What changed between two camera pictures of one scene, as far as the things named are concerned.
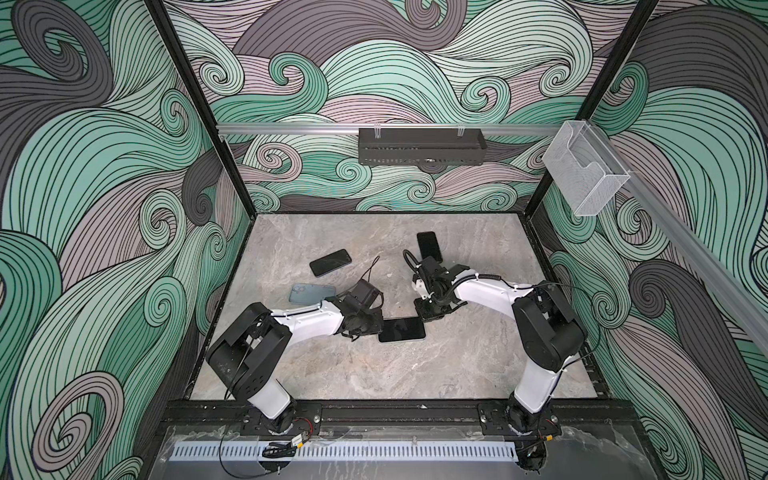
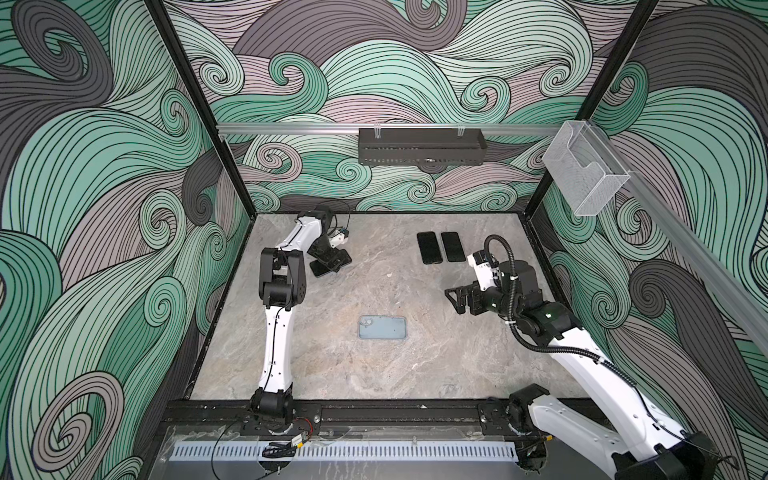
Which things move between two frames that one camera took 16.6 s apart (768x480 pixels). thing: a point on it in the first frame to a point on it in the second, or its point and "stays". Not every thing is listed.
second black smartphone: [330, 261] stays
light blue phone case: [311, 293] to [381, 327]
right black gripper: [426, 317] to [463, 302]
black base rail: [223, 416] stays
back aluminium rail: [341, 129] stays
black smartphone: [402, 329] to [453, 247]
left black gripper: [377, 316] to [327, 260]
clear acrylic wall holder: [586, 171] stays
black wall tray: [433, 148] stays
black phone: [429, 246] stays
